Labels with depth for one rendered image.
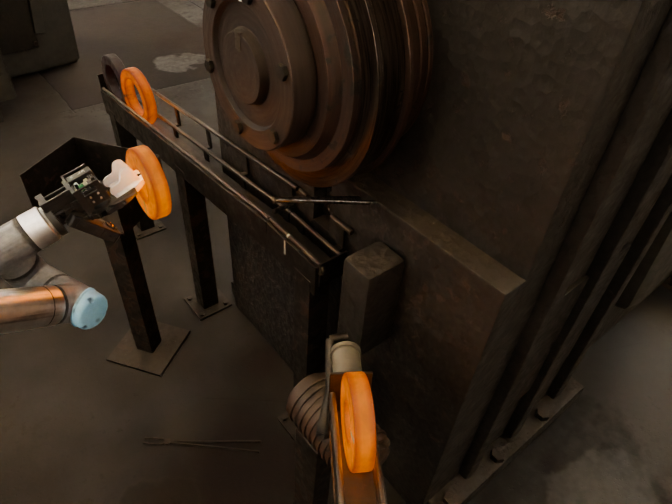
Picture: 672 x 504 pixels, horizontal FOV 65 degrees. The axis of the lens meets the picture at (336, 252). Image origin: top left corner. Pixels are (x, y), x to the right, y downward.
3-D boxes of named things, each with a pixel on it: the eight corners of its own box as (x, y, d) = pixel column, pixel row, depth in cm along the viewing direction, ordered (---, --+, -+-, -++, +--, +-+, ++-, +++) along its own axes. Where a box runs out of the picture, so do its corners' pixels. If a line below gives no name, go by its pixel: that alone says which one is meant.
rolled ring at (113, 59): (116, 62, 171) (126, 60, 173) (95, 49, 183) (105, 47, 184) (130, 116, 183) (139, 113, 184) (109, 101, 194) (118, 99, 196)
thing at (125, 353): (127, 313, 190) (73, 136, 142) (193, 331, 185) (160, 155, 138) (92, 356, 175) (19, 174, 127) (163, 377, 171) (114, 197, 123)
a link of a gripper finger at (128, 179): (146, 158, 104) (104, 183, 101) (158, 180, 108) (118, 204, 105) (140, 152, 105) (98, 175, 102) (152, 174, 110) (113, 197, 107)
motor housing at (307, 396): (320, 472, 150) (330, 357, 115) (371, 537, 138) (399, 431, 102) (282, 499, 144) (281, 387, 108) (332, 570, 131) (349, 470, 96)
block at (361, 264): (370, 315, 121) (382, 236, 106) (394, 337, 117) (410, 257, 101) (334, 336, 116) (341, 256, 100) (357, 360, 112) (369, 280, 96)
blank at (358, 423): (359, 443, 93) (340, 444, 93) (358, 358, 92) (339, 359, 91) (377, 491, 78) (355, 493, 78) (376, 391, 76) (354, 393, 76)
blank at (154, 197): (134, 134, 111) (119, 137, 110) (165, 160, 102) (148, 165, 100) (147, 197, 121) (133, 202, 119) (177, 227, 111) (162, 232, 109)
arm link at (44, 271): (57, 320, 106) (26, 293, 97) (21, 299, 110) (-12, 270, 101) (85, 291, 110) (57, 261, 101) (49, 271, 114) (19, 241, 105)
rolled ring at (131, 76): (144, 136, 178) (153, 133, 180) (151, 105, 163) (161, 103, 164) (117, 91, 180) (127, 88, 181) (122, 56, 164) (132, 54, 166)
